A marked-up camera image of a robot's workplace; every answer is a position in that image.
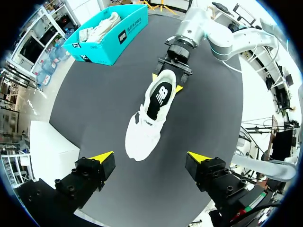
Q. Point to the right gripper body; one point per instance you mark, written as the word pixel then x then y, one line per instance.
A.
pixel 178 54

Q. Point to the white shoe with black patch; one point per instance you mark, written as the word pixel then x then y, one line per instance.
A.
pixel 142 137

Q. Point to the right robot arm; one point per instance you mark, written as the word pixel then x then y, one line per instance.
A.
pixel 220 40

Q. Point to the black and blue insole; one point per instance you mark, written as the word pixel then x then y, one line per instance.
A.
pixel 161 99

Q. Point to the large white block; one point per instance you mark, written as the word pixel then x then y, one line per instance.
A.
pixel 52 146

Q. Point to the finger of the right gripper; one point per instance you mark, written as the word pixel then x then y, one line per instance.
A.
pixel 159 69
pixel 182 80

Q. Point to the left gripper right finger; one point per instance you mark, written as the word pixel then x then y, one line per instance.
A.
pixel 208 175

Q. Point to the cream white shoe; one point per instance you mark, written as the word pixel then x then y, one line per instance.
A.
pixel 104 26

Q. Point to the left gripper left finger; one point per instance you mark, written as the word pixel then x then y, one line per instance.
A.
pixel 94 170

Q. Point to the teal box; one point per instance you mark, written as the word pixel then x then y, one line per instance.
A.
pixel 132 30

